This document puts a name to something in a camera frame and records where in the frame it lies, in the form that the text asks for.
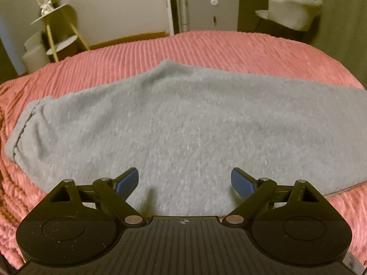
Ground white cabinet with knob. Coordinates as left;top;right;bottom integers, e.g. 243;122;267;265
184;0;239;32

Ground pink ribbed bedspread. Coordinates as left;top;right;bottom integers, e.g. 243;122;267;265
1;31;366;274

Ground grey sweatpants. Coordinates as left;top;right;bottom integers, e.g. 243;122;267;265
4;60;366;215

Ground white stacked boxes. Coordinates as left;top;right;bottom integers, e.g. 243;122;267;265
22;31;51;74

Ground gold tiered side table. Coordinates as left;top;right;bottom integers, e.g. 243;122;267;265
30;4;90;63

